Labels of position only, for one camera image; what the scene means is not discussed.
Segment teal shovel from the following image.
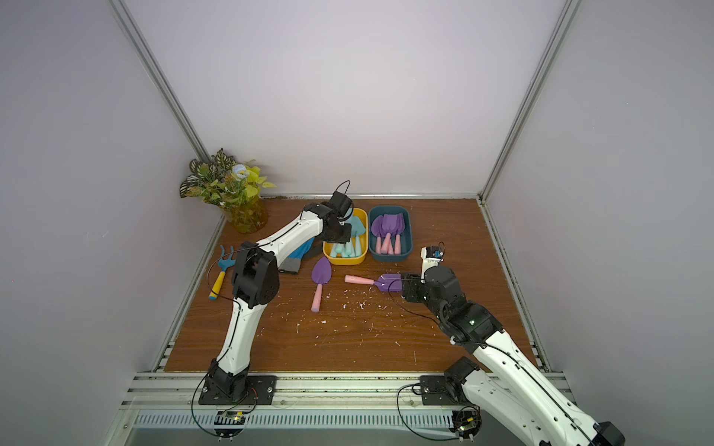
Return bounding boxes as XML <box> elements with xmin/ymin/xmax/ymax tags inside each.
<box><xmin>342</xmin><ymin>242</ymin><xmax>355</xmax><ymax>258</ymax></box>
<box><xmin>349</xmin><ymin>215</ymin><xmax>366</xmax><ymax>238</ymax></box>
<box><xmin>330</xmin><ymin>243</ymin><xmax>342</xmax><ymax>258</ymax></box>

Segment teal plastic storage box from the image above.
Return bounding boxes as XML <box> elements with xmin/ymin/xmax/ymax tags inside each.
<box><xmin>367</xmin><ymin>204</ymin><xmax>414</xmax><ymax>263</ymax></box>

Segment yellow plastic storage box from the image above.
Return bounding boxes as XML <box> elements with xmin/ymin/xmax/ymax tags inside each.
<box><xmin>323</xmin><ymin>208</ymin><xmax>369</xmax><ymax>266</ymax></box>

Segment purple pointed shovel top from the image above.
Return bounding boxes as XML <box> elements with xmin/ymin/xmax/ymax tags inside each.
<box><xmin>371</xmin><ymin>215</ymin><xmax>383</xmax><ymax>255</ymax></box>

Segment purple pointed shovel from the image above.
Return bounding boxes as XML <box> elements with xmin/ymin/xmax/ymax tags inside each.
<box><xmin>311</xmin><ymin>256</ymin><xmax>332</xmax><ymax>313</ymax></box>
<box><xmin>371</xmin><ymin>215</ymin><xmax>383</xmax><ymax>255</ymax></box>

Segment purple square shovel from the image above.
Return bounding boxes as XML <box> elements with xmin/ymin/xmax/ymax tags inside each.
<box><xmin>393</xmin><ymin>213</ymin><xmax>405</xmax><ymax>256</ymax></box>
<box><xmin>344</xmin><ymin>273</ymin><xmax>403</xmax><ymax>293</ymax></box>
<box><xmin>381</xmin><ymin>214</ymin><xmax>398</xmax><ymax>254</ymax></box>

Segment teal shovel sideways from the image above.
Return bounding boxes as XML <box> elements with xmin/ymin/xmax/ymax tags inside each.
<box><xmin>354</xmin><ymin>236</ymin><xmax>363</xmax><ymax>258</ymax></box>

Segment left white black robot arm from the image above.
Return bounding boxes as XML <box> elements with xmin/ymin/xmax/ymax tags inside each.
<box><xmin>205</xmin><ymin>191</ymin><xmax>353</xmax><ymax>401</ymax></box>

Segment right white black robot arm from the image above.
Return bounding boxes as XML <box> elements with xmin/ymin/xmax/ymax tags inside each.
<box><xmin>401</xmin><ymin>266</ymin><xmax>626</xmax><ymax>445</ymax></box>

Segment purple pointed shovel lower left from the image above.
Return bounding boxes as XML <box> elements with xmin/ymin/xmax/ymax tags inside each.
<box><xmin>311</xmin><ymin>256</ymin><xmax>332</xmax><ymax>313</ymax></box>

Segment blue grey gardening glove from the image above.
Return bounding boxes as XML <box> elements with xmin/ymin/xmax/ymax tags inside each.
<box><xmin>279</xmin><ymin>238</ymin><xmax>314</xmax><ymax>274</ymax></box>

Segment artificial plant in glass vase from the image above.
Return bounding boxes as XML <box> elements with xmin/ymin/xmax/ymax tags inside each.
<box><xmin>178</xmin><ymin>149</ymin><xmax>275</xmax><ymax>233</ymax></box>

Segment right small circuit board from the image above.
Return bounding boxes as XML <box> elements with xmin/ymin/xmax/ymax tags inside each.
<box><xmin>451</xmin><ymin>405</ymin><xmax>483</xmax><ymax>442</ymax></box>

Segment small circuit board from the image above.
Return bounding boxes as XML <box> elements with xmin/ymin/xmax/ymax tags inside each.
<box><xmin>213</xmin><ymin>411</ymin><xmax>247</xmax><ymax>440</ymax></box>
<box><xmin>451</xmin><ymin>405</ymin><xmax>483</xmax><ymax>442</ymax></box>

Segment left small circuit board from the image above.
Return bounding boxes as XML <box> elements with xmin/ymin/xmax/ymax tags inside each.
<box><xmin>213</xmin><ymin>411</ymin><xmax>247</xmax><ymax>440</ymax></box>

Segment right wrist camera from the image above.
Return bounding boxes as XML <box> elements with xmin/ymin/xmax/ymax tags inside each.
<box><xmin>420</xmin><ymin>243</ymin><xmax>444</xmax><ymax>278</ymax></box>

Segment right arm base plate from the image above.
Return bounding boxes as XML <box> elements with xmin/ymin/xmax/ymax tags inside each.
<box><xmin>418</xmin><ymin>375</ymin><xmax>464</xmax><ymax>406</ymax></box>

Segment blue rake yellow handle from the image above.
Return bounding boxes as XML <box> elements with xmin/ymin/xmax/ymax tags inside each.
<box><xmin>209</xmin><ymin>245</ymin><xmax>235</xmax><ymax>300</ymax></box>

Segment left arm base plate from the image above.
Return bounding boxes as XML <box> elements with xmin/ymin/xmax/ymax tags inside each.
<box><xmin>198</xmin><ymin>375</ymin><xmax>277</xmax><ymax>406</ymax></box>

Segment aluminium front rail frame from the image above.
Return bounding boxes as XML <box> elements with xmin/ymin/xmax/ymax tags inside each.
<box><xmin>105</xmin><ymin>370</ymin><xmax>595</xmax><ymax>446</ymax></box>

